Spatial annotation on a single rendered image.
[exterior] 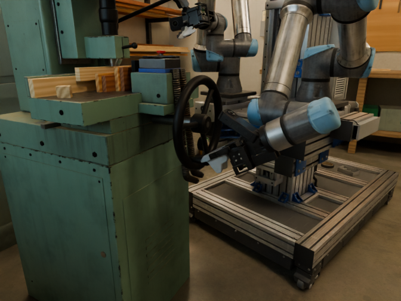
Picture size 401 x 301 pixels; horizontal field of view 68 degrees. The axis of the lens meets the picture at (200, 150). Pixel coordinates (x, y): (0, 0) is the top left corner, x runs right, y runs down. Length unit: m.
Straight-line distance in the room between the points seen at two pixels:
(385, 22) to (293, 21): 3.15
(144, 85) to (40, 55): 0.40
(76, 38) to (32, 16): 0.17
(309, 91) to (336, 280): 0.89
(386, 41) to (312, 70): 2.74
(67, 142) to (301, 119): 0.67
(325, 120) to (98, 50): 0.75
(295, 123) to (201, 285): 1.01
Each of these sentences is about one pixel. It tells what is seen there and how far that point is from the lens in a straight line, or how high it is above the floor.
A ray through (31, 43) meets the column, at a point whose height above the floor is 1.05.
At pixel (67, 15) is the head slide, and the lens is 1.13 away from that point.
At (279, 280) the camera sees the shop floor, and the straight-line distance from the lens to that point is 1.57.
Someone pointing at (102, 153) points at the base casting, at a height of 0.75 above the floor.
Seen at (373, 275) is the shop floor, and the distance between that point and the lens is 1.75.
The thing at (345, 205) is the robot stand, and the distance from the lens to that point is 1.83.
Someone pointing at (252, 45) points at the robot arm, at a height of 1.05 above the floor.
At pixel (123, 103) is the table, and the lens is 0.88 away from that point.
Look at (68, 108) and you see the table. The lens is 0.82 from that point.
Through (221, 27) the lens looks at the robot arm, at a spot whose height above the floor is 1.12.
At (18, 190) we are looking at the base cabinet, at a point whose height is 0.53.
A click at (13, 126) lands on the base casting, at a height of 0.78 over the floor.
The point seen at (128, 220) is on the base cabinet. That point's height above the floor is 0.51.
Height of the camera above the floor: 1.01
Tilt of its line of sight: 18 degrees down
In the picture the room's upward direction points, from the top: straight up
